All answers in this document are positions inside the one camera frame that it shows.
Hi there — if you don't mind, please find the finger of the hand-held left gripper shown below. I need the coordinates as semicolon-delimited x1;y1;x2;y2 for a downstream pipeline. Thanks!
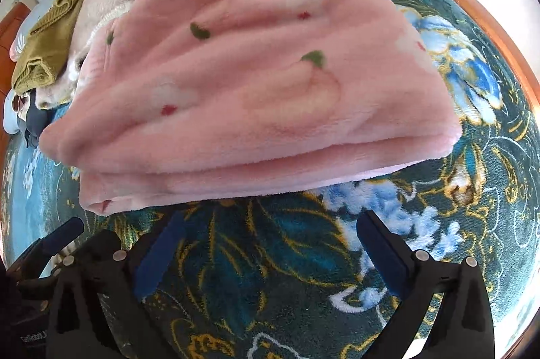
78;229;124;258
7;217;85;279

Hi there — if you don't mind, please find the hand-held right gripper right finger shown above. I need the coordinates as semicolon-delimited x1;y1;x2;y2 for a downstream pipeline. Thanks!
356;209;495;359

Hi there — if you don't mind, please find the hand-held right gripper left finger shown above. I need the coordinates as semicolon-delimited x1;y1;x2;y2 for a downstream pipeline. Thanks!
46;211;188;359

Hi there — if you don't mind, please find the pink floral fleece pajama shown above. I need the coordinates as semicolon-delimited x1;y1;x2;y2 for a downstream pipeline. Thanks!
38;0;464;216

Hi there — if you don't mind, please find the blue floral plush blanket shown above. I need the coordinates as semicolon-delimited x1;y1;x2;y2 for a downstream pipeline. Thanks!
0;0;536;359

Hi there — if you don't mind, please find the dark navy garment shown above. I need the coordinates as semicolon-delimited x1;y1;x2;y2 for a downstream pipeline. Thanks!
23;91;54;149

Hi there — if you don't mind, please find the olive green knit sweater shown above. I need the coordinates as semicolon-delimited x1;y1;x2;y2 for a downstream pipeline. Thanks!
11;0;104;94

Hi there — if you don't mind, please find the carved wooden headboard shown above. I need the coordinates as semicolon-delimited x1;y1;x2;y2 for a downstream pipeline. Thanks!
0;2;30;62

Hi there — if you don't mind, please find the cream fuzzy garment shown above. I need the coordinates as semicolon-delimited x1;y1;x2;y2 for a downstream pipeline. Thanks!
34;0;148;110

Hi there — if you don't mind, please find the wooden bed side rail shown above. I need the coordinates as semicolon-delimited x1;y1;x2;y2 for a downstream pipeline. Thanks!
415;0;540;112

